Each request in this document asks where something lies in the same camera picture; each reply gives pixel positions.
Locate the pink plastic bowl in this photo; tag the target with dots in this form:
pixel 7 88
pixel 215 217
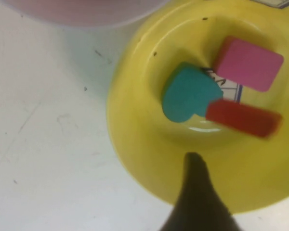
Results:
pixel 86 12

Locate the teal heart piece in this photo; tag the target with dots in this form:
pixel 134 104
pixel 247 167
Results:
pixel 190 96

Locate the yellow plastic bowl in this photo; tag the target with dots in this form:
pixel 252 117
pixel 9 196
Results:
pixel 139 72

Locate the paper bottom label yellow bowl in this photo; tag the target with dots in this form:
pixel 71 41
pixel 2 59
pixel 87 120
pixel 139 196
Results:
pixel 231 91

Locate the pink rectangle piece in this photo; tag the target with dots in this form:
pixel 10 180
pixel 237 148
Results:
pixel 248 63

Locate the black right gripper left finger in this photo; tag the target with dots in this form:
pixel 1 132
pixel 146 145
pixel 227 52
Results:
pixel 197 204

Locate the red minus sign piece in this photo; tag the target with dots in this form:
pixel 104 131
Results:
pixel 243 118

